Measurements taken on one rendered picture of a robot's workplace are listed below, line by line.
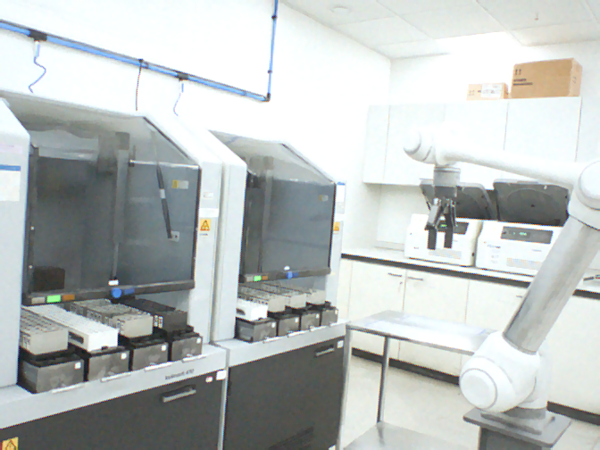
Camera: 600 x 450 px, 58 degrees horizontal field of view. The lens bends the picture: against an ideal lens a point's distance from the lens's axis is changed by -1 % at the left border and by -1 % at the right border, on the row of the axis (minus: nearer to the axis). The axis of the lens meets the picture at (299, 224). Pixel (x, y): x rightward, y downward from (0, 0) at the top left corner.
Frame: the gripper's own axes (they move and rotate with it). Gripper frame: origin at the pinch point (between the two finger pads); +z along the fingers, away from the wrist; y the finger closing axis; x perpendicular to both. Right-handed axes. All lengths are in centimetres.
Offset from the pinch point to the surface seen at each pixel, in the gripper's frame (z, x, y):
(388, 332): 38.0, 25.0, 17.0
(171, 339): 39, 68, -56
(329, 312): 40, 66, 35
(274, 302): 33, 74, 4
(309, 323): 43, 66, 20
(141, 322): 33, 74, -64
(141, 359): 43, 66, -69
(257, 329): 41, 66, -15
